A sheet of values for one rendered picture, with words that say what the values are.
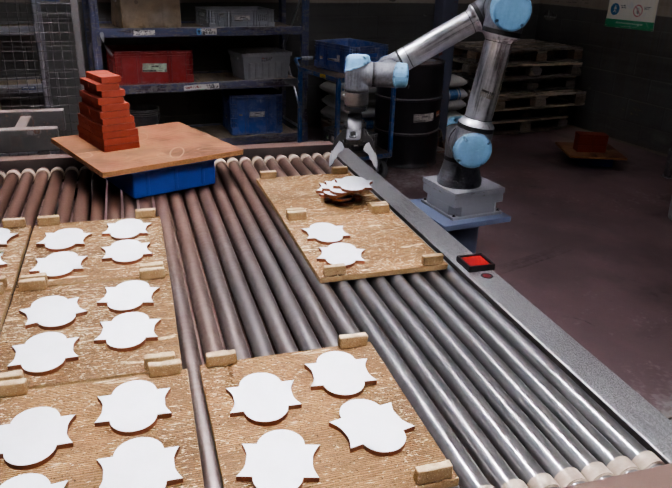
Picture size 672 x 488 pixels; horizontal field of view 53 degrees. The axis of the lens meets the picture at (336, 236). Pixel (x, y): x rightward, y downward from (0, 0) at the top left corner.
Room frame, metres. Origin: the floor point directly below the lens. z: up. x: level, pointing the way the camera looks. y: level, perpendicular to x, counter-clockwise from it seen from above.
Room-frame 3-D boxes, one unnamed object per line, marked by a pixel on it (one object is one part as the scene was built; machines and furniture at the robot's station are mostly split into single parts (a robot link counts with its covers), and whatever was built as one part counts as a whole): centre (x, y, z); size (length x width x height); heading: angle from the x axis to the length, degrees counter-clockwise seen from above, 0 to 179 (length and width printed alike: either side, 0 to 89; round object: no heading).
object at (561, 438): (1.75, -0.15, 0.90); 1.95 x 0.05 x 0.05; 18
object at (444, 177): (2.20, -0.42, 1.01); 0.15 x 0.15 x 0.10
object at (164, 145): (2.30, 0.69, 1.03); 0.50 x 0.50 x 0.02; 39
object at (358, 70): (2.08, -0.05, 1.34); 0.09 x 0.08 x 0.11; 89
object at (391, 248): (1.73, -0.07, 0.93); 0.41 x 0.35 x 0.02; 18
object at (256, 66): (6.21, 0.74, 0.76); 0.50 x 0.36 x 0.24; 121
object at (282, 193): (2.13, 0.06, 0.93); 0.41 x 0.35 x 0.02; 18
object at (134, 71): (5.82, 1.64, 0.78); 0.66 x 0.45 x 0.28; 115
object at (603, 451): (1.76, -0.20, 0.90); 1.95 x 0.05 x 0.05; 18
